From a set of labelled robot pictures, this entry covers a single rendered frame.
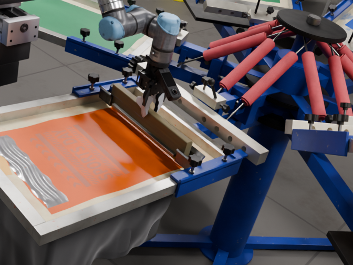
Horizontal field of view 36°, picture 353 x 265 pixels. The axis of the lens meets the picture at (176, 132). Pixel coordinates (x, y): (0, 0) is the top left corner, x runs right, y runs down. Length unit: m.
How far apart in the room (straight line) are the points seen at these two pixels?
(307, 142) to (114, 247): 0.72
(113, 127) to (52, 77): 2.34
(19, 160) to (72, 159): 0.17
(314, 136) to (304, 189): 2.07
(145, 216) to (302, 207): 1.92
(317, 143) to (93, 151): 0.72
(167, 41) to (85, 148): 0.44
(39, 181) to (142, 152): 0.40
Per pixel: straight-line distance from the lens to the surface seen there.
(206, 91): 2.10
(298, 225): 3.45
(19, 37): 2.03
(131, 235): 1.87
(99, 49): 2.40
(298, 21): 2.40
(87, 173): 1.72
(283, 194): 3.66
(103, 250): 1.85
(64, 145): 1.82
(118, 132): 1.94
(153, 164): 1.82
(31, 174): 1.68
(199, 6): 3.44
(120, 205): 1.57
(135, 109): 1.95
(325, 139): 1.69
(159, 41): 1.77
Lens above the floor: 1.99
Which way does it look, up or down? 31 degrees down
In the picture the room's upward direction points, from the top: 16 degrees clockwise
